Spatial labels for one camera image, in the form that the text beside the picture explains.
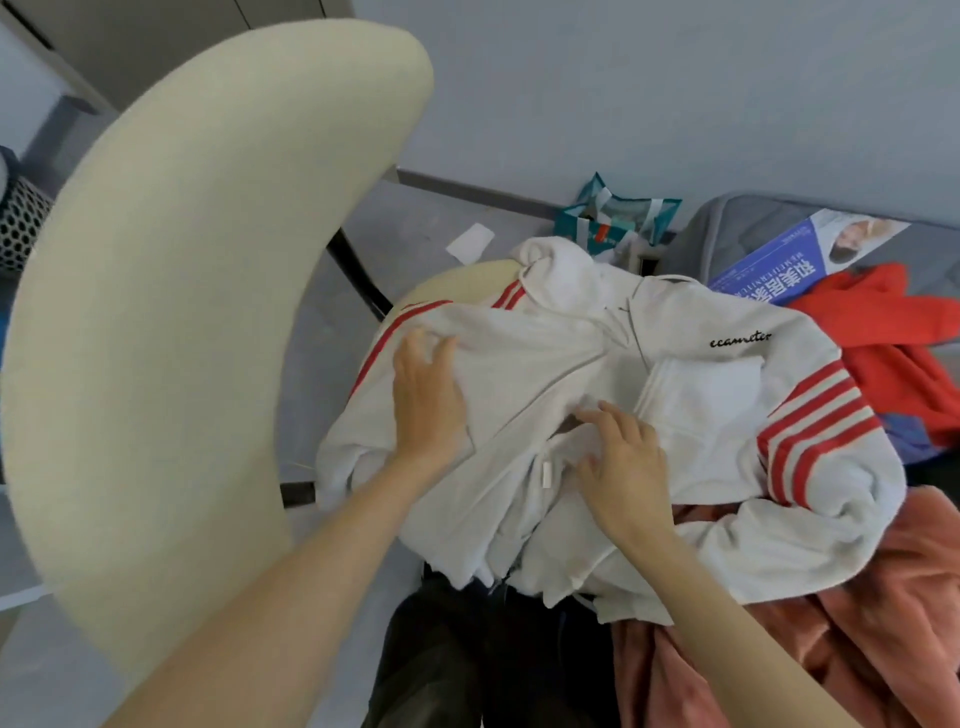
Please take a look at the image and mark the person's right hand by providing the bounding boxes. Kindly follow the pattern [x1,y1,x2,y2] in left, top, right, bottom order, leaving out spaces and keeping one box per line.
[573,401,675,552]

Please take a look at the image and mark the person's left hand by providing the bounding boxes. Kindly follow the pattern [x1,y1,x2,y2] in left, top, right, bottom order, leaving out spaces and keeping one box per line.
[392,328,469,468]

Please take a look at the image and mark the white hoodie with red stripes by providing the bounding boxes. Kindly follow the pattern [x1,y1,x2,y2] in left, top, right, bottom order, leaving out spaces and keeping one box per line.
[315,237,909,627]

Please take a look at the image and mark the person's left forearm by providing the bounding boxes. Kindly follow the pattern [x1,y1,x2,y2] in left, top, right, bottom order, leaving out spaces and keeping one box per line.
[105,448,454,728]

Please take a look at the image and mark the person's right forearm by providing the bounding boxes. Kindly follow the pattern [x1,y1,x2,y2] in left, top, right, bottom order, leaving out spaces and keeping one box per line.
[616,521,864,728]

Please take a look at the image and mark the white paper scrap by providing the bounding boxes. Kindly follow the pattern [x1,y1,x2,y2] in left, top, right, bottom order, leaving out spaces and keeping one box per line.
[445,222,497,267]

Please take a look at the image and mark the teal shopping bag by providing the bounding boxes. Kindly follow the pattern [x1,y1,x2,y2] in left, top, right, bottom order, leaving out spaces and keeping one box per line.
[553,172,684,264]

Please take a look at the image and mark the black trousers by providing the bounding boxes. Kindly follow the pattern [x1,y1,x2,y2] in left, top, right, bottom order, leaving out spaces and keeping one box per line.
[361,562,624,728]

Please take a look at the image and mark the grey cushioned seat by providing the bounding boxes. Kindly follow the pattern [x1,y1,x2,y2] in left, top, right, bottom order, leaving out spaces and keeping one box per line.
[660,192,960,350]

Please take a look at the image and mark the cream curved chair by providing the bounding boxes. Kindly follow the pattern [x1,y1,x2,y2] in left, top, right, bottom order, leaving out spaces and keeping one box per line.
[0,18,526,695]

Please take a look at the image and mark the red garment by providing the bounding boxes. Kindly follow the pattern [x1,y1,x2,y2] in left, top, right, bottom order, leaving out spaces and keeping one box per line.
[783,262,960,451]

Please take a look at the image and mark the pink fleece garment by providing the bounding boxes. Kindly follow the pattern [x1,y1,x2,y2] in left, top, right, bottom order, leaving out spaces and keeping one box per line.
[611,486,960,728]

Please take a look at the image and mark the blue garment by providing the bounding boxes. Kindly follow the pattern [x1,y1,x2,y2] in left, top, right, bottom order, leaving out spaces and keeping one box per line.
[876,411,948,466]

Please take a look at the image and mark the white perforated basket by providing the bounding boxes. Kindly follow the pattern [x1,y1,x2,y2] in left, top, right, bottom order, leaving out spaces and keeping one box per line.
[0,174,56,275]

